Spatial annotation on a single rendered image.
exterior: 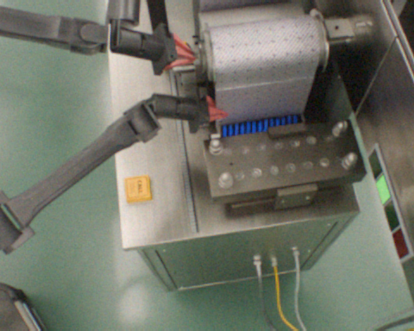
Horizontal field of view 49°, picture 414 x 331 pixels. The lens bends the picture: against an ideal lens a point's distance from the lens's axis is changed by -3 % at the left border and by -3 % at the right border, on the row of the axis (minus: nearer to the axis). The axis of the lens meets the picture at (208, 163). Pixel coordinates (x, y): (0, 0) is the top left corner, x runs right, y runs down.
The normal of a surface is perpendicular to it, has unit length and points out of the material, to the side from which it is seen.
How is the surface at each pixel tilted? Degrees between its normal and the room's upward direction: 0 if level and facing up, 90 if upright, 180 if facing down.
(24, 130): 0
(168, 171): 0
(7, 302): 0
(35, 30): 29
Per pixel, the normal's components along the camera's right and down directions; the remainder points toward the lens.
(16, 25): 0.26, 0.03
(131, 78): -0.03, -0.41
